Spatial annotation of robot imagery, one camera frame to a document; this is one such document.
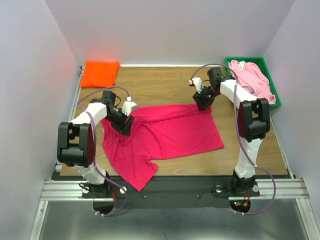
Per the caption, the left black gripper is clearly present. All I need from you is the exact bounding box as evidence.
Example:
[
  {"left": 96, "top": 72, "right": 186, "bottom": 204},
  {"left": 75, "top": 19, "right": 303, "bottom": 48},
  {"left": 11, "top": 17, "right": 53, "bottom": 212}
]
[{"left": 104, "top": 108, "right": 134, "bottom": 137}]

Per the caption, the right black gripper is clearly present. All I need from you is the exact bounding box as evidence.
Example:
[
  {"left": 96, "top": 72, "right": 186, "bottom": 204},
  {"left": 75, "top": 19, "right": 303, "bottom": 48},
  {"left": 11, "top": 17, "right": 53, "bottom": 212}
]
[{"left": 192, "top": 84, "right": 220, "bottom": 112}]

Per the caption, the magenta t-shirt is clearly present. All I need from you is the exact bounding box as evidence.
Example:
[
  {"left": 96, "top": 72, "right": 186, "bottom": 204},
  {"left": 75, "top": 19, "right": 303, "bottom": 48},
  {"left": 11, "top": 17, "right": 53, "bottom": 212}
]
[{"left": 101, "top": 104, "right": 225, "bottom": 192}]

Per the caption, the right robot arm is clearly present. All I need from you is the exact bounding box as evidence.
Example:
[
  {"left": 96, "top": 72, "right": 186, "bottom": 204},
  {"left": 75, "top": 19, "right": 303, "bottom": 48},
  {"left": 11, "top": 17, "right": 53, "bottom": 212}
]
[{"left": 188, "top": 64, "right": 271, "bottom": 195}]

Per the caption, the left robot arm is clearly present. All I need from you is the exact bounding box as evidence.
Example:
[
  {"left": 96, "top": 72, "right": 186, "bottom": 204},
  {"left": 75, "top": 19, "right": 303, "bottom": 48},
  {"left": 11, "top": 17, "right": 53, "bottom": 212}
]
[{"left": 57, "top": 90, "right": 137, "bottom": 198}]

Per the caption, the pink t-shirt in bin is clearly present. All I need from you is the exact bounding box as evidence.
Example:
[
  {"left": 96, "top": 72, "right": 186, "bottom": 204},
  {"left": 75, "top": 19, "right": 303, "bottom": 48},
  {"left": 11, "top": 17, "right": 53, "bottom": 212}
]
[{"left": 228, "top": 59, "right": 276, "bottom": 105}]

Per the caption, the white garment in bin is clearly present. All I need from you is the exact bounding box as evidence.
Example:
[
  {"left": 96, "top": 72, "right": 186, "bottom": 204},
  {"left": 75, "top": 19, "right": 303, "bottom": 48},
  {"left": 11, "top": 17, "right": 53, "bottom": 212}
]
[{"left": 237, "top": 61, "right": 246, "bottom": 70}]

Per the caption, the folded orange t-shirt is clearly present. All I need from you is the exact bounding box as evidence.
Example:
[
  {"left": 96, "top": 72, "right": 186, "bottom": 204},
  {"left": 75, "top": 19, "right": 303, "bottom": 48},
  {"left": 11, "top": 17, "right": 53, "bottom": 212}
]
[{"left": 80, "top": 61, "right": 120, "bottom": 88}]

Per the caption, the green plastic bin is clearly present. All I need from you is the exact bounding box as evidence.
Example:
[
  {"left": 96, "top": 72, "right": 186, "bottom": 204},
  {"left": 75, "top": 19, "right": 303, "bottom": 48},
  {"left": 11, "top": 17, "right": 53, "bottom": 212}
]
[{"left": 224, "top": 56, "right": 281, "bottom": 110}]

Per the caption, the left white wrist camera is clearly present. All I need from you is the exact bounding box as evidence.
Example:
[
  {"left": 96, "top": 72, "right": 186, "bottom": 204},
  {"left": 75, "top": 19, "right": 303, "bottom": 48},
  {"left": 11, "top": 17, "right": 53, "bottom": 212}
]
[{"left": 120, "top": 101, "right": 139, "bottom": 117}]

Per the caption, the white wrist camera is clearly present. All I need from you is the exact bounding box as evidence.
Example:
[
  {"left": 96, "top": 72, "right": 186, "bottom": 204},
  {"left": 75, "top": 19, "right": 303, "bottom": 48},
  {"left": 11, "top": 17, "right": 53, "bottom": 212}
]
[
  {"left": 188, "top": 77, "right": 203, "bottom": 93},
  {"left": 120, "top": 101, "right": 139, "bottom": 117}
]

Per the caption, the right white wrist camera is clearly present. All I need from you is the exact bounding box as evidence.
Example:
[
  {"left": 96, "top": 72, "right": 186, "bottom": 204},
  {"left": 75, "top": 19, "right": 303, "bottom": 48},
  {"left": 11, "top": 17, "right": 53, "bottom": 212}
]
[{"left": 188, "top": 77, "right": 203, "bottom": 93}]

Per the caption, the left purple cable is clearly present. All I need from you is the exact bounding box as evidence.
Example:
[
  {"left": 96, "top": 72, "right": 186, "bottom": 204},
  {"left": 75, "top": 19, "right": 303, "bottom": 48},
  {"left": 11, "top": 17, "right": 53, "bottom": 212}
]
[{"left": 76, "top": 85, "right": 132, "bottom": 218}]

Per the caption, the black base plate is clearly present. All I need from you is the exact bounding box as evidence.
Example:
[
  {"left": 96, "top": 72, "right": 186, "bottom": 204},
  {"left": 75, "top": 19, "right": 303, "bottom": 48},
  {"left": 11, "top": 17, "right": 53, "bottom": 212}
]
[{"left": 49, "top": 174, "right": 262, "bottom": 210}]

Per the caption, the aluminium frame rail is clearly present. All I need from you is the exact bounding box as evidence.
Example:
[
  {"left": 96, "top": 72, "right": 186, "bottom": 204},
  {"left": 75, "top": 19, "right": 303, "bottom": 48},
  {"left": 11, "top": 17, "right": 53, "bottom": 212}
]
[{"left": 40, "top": 178, "right": 310, "bottom": 201}]

